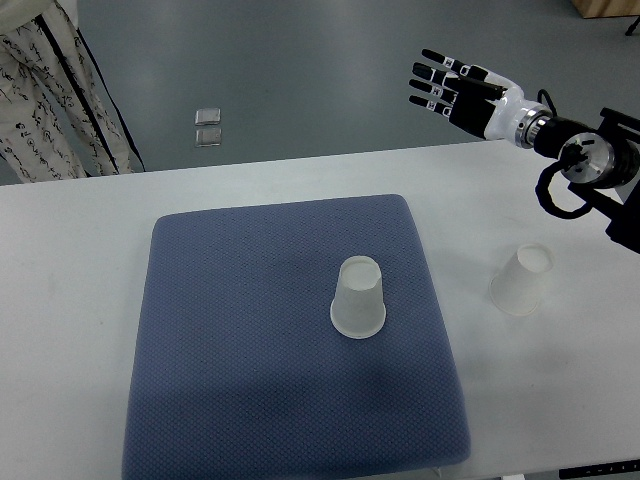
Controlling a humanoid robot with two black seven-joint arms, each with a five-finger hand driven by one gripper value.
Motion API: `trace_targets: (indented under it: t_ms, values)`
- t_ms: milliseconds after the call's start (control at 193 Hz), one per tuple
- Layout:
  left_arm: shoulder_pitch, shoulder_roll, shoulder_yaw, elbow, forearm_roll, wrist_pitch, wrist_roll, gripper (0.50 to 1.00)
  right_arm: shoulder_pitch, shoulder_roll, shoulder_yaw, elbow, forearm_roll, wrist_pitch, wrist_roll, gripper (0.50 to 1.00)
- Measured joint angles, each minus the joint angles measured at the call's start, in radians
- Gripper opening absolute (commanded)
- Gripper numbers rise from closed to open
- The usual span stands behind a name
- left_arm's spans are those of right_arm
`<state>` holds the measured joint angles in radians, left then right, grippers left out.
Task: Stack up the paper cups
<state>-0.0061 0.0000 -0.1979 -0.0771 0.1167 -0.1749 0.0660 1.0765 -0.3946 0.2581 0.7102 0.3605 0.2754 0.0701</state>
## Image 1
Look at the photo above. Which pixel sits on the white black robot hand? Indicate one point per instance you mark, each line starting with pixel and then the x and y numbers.
pixel 487 105

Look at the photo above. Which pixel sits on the white paper cup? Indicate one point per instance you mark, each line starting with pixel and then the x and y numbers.
pixel 357 310
pixel 518 286

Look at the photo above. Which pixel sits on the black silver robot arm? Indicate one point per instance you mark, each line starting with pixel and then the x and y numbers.
pixel 591 168

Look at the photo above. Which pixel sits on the wooden furniture corner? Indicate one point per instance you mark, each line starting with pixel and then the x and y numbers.
pixel 593 9

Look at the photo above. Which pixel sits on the white paper cup on cushion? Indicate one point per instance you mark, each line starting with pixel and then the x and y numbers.
pixel 357 310

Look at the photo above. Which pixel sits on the upper metal floor plate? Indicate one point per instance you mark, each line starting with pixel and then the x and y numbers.
pixel 208 116

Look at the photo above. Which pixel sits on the metal floor plate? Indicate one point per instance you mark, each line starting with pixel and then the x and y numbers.
pixel 208 137
pixel 208 116

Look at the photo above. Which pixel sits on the lower metal floor plate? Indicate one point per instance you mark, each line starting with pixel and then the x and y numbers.
pixel 208 137

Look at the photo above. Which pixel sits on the blue grey fabric cushion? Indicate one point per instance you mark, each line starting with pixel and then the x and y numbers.
pixel 239 372

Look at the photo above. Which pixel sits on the person in patterned white trousers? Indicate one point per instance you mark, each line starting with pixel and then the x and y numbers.
pixel 46 68

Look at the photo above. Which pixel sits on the black device at table edge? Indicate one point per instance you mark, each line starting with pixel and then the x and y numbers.
pixel 614 468

